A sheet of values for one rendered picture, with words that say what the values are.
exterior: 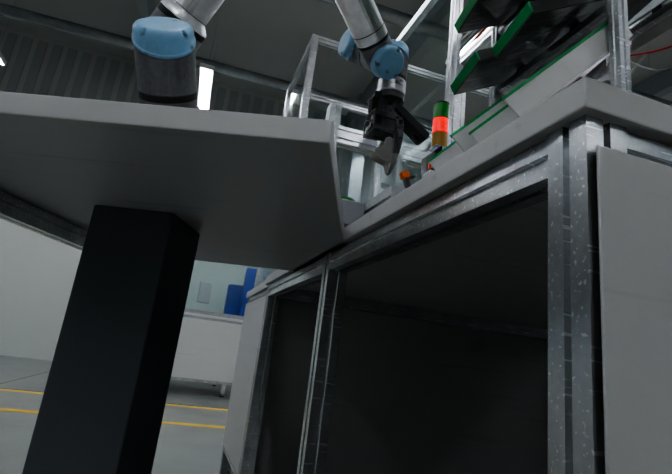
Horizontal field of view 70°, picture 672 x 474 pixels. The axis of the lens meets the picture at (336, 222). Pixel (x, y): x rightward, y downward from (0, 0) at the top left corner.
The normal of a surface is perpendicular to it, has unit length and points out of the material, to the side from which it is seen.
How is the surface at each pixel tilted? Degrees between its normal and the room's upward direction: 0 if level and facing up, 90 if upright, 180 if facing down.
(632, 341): 90
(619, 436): 90
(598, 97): 90
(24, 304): 90
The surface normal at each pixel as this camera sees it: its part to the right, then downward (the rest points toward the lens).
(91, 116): -0.04, -0.28
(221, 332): 0.29, -0.22
